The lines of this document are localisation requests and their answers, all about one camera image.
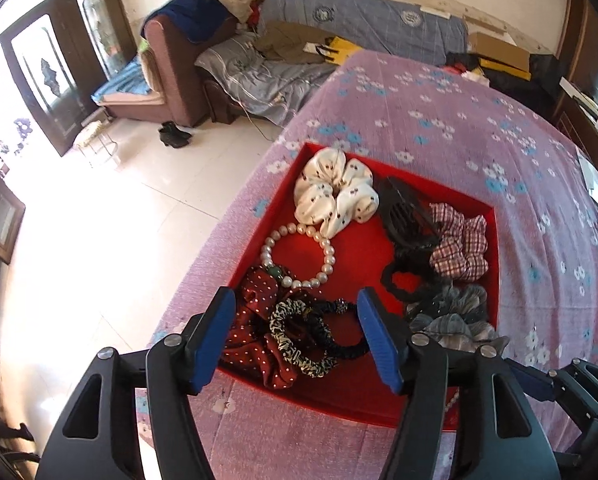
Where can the white paper sheet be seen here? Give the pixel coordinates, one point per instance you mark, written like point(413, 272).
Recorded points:
point(590, 175)

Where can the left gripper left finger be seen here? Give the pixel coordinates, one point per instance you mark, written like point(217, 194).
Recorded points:
point(96, 435)

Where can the red tray box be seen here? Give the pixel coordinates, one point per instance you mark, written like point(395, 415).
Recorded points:
point(353, 390)

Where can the white cherry print scrunchie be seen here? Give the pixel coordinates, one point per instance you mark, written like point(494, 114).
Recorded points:
point(334, 191)

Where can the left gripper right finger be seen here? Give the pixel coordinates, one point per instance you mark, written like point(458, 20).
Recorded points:
point(497, 435)

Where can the blue grey folded quilt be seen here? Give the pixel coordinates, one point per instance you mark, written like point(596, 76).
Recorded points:
point(393, 27)

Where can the brown armchair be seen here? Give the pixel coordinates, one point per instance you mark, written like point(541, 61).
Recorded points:
point(188, 95)

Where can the wooden bed frame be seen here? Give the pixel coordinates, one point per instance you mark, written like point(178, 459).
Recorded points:
point(576, 111)

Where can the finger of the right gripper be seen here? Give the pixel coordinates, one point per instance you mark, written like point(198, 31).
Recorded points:
point(536, 384)

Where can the black claw hair clip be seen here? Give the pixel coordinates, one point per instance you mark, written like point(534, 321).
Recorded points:
point(405, 218)

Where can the grey plaid scrunchie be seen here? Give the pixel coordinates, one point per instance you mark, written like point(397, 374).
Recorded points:
point(455, 317)

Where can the yellow flat box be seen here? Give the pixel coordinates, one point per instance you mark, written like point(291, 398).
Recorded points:
point(503, 68)

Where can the blue cloth on armchair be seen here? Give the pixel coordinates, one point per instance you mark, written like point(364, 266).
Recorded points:
point(197, 19)

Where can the wire stool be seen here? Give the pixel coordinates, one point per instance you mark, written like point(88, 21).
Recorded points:
point(94, 140)

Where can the red dotted scrunchie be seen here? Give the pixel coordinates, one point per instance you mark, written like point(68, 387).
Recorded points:
point(250, 349)

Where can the black shoes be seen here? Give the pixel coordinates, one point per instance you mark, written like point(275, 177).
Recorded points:
point(173, 137)

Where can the yellow paper bag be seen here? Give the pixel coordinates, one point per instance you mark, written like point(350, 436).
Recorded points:
point(336, 50)

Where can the grey bedsheet on sofa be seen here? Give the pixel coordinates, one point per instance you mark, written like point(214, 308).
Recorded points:
point(238, 81)

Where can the cardboard box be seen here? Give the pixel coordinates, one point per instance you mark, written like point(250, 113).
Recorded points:
point(498, 51)

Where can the red white plaid scrunchie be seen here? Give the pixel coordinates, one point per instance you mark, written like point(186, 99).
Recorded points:
point(460, 254)

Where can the leopard print scrunchie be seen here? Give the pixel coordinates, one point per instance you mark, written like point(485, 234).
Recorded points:
point(302, 337)

